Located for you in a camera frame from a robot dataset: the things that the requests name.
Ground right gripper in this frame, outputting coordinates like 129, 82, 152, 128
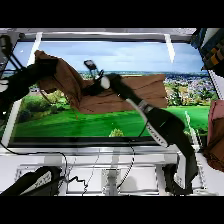
83, 77, 106, 97

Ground brown trousers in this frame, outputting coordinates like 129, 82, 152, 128
33, 49, 170, 116

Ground pink garment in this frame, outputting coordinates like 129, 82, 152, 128
207, 98, 224, 135

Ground red-brown garment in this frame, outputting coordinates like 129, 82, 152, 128
202, 130, 224, 173

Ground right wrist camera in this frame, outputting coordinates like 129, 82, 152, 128
83, 59, 105, 81

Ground black cable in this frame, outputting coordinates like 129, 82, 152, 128
115, 139, 137, 190
0, 139, 89, 195

